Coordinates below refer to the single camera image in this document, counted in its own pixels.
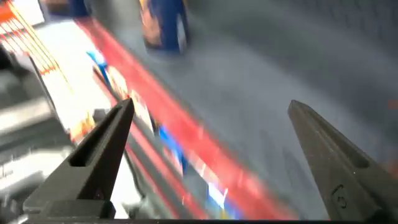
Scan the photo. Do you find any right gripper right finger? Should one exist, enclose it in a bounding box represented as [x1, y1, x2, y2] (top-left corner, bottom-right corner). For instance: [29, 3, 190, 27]
[287, 99, 398, 222]

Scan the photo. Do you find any pink shopping cart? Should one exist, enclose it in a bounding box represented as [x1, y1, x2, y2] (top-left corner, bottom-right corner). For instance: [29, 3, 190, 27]
[0, 0, 74, 94]

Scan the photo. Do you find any blue snack can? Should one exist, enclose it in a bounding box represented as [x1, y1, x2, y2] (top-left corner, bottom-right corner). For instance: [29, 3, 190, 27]
[139, 0, 190, 54]

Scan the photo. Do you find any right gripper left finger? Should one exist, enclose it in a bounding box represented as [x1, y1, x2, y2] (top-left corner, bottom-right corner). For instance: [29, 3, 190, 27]
[22, 98, 136, 220]

